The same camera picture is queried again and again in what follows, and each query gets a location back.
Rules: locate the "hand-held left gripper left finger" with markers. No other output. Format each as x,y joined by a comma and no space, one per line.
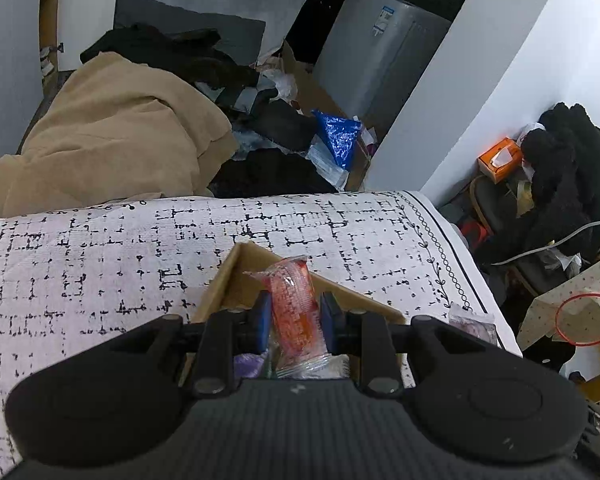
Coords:
263,320

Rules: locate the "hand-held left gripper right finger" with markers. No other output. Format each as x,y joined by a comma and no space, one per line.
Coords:
330,322

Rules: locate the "red snack packet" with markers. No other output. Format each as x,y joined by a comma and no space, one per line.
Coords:
295,310

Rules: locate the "cardboard box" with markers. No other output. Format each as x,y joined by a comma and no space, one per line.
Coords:
240,280

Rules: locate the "purple snack packet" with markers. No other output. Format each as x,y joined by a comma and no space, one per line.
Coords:
250,366

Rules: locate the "clear dark snack packet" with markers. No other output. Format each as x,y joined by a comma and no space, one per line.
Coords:
472,327

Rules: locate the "white black printed cloth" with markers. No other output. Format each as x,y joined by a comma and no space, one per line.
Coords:
105,270

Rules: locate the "red plastic object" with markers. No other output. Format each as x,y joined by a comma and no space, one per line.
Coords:
472,234

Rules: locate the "blue plastic bag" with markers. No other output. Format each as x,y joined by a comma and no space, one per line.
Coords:
337,137

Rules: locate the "dark grey floor garment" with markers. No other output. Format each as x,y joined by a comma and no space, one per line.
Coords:
280,122

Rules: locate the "brown floor carton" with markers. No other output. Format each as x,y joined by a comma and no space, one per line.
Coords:
320,95

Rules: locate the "orange tissue box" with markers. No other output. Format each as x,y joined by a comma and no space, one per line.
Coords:
500,160

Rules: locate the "white plastic bag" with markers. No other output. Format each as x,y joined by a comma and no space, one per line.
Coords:
280,82

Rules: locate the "beige cloth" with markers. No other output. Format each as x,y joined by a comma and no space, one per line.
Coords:
105,130

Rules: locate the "black fluffy garment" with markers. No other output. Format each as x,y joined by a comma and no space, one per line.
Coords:
570,170

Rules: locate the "white refrigerator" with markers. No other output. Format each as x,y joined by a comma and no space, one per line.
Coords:
380,60

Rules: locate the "dark brown clothes heap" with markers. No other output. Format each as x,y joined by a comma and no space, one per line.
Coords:
170,50

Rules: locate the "white wardrobe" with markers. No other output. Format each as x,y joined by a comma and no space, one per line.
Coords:
10,35

